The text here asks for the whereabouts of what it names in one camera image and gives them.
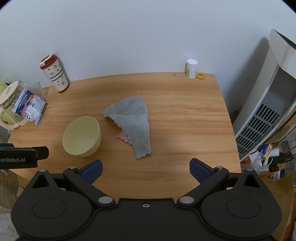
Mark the white pill bottle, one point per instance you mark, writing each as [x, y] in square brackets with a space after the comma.
[191, 69]

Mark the glass pitcher with cream lid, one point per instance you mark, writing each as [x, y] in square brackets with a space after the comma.
[10, 102]

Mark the white tower air conditioner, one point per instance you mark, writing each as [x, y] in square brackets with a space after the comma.
[263, 99]

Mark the blue and yellow packet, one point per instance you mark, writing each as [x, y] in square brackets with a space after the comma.
[265, 150]

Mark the clear plastic cup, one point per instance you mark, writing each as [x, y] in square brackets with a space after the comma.
[38, 90]

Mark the blue and white snack packet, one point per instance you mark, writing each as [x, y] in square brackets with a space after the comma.
[30, 105]

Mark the grey and pink cloth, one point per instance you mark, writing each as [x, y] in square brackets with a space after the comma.
[134, 122]

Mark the cardboard box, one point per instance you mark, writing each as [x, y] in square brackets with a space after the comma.
[281, 192]

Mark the white tumbler with red lid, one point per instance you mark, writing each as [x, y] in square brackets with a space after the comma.
[55, 73]

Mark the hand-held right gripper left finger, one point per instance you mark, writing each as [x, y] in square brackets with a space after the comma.
[93, 170]

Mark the pale yellow bowl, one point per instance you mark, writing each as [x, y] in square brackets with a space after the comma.
[81, 137]

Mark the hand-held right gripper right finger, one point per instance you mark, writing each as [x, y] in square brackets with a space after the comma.
[199, 170]

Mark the clear plastic bottle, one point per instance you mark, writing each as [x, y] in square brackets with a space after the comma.
[286, 170]

